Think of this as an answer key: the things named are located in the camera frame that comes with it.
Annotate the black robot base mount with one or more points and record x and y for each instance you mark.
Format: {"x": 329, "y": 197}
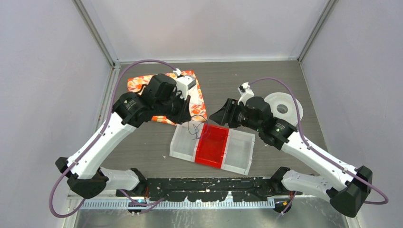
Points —
{"x": 244, "y": 189}

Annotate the white perforated cable spool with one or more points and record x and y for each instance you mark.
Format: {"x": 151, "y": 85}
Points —
{"x": 283, "y": 107}

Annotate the right white plastic bin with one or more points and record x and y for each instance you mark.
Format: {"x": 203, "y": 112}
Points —
{"x": 238, "y": 153}

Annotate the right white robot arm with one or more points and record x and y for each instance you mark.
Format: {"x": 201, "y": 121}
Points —
{"x": 338, "y": 183}

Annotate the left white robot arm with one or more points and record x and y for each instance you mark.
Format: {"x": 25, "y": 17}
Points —
{"x": 162, "y": 96}

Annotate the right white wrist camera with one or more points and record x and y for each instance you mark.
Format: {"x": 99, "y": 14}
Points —
{"x": 245, "y": 93}

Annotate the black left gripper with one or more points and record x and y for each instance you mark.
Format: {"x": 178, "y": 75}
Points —
{"x": 184, "y": 115}

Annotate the slotted white cable duct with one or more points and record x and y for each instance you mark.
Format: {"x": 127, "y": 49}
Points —
{"x": 226, "y": 204}

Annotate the white plastic bin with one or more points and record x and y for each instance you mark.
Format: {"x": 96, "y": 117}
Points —
{"x": 238, "y": 153}
{"x": 185, "y": 141}

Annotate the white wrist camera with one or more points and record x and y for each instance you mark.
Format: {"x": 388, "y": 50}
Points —
{"x": 245, "y": 93}
{"x": 185, "y": 81}

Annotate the floral orange cloth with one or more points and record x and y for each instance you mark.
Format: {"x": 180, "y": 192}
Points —
{"x": 197, "y": 106}

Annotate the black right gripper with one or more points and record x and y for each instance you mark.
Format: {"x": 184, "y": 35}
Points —
{"x": 226, "y": 114}

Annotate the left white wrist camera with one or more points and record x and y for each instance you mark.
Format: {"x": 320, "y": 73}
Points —
{"x": 185, "y": 81}

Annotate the red plastic bin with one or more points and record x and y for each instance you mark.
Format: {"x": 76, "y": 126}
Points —
{"x": 211, "y": 146}

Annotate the left white plastic bin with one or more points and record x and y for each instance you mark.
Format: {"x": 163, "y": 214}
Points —
{"x": 185, "y": 141}

